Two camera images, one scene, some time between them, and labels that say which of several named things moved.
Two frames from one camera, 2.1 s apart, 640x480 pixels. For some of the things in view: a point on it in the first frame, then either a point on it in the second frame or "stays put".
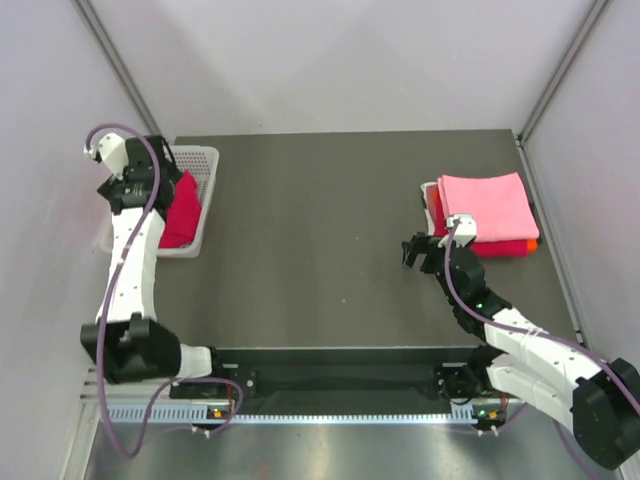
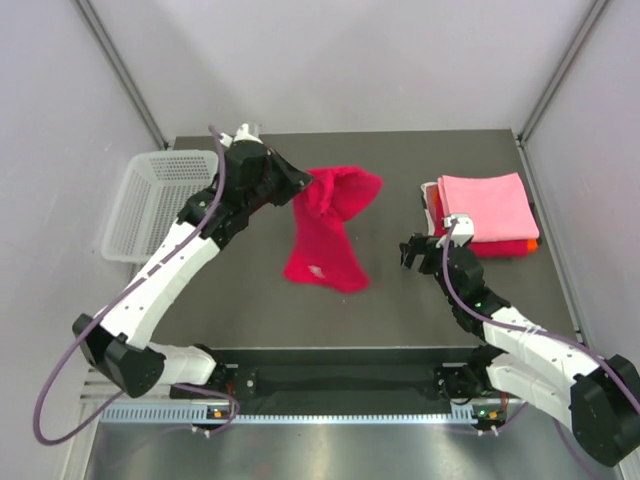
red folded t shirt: (481, 248) stays put
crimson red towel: (183, 218) → (321, 250)
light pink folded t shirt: (498, 202) stays put
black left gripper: (173, 174) → (293, 181)
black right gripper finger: (420, 243) stays put
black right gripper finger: (410, 253) stays put
